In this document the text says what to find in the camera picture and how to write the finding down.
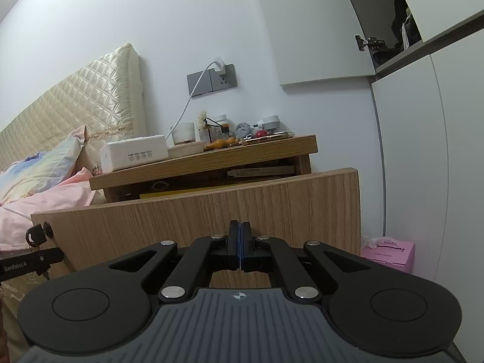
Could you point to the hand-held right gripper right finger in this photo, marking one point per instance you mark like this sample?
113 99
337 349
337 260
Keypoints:
244 245

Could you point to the pink cardboard box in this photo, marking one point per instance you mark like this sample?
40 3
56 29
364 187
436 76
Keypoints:
389 255

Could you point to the orange peel pieces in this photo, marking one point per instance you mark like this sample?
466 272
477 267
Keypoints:
221 143

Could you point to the white pill bottle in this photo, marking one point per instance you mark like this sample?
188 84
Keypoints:
221 121

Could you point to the small red round object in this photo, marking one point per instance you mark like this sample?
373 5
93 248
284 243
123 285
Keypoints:
260 134

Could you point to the white wardrobe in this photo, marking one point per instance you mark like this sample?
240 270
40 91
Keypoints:
427 158

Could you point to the dark hanging clothing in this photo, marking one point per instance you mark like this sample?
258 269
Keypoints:
399 11

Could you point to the black drawer key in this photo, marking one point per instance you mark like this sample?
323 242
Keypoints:
37 232

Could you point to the grey cloth bundle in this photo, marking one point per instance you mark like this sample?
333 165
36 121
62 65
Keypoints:
242 129

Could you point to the ribbed glass cup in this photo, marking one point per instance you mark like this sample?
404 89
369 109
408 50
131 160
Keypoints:
184 134

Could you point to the metal door hinge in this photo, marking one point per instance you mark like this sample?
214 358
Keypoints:
368 42

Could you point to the white wardrobe door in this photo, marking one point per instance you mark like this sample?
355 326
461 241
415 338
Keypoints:
317 34

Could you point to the grey wall socket panel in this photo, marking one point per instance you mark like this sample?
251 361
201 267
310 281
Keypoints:
223 81

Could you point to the white plug adapter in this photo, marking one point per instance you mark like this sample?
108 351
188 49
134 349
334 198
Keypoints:
269 122

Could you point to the white paper bag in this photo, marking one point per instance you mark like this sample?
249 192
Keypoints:
410 32

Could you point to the wooden nightstand with drawer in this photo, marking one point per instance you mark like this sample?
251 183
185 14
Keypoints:
151 219

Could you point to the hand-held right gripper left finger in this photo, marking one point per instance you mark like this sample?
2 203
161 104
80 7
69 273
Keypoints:
234 245

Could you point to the white tissue box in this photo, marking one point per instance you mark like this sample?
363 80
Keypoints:
132 153

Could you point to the pastel patterned pillow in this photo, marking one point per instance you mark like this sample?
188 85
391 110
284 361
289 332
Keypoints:
41 170

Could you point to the white wall charger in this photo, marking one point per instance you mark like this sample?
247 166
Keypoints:
218 65

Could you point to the cream quilted headboard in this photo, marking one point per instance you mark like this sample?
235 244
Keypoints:
75 106

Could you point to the beige shallow bowl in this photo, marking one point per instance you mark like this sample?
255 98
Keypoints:
187 148

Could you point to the pale dried flower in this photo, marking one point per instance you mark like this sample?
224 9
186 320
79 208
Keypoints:
204 117

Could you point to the pink blanket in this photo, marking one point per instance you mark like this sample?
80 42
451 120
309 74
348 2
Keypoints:
49 204

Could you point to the gold flat phone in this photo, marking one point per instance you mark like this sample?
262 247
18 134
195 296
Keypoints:
266 138

